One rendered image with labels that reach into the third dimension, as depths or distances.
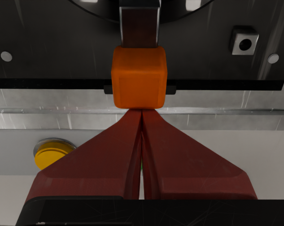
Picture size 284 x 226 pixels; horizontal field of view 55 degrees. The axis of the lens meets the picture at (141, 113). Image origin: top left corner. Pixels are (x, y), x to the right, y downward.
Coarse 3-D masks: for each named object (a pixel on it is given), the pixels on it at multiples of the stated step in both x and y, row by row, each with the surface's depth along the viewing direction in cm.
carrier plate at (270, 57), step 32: (0, 0) 18; (32, 0) 18; (64, 0) 18; (224, 0) 18; (256, 0) 18; (0, 32) 19; (32, 32) 19; (64, 32) 19; (96, 32) 19; (160, 32) 19; (192, 32) 19; (224, 32) 19; (0, 64) 21; (32, 64) 21; (64, 64) 21; (96, 64) 21; (192, 64) 21; (224, 64) 21; (256, 64) 21
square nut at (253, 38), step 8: (232, 32) 19; (240, 32) 18; (248, 32) 18; (256, 32) 18; (232, 40) 19; (240, 40) 19; (248, 40) 19; (256, 40) 19; (232, 48) 19; (240, 48) 19; (248, 48) 19
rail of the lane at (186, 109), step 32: (0, 96) 24; (32, 96) 24; (64, 96) 24; (96, 96) 24; (192, 96) 24; (224, 96) 24; (256, 96) 24; (0, 128) 26; (32, 128) 26; (64, 128) 26; (96, 128) 26; (192, 128) 26; (224, 128) 26; (256, 128) 26
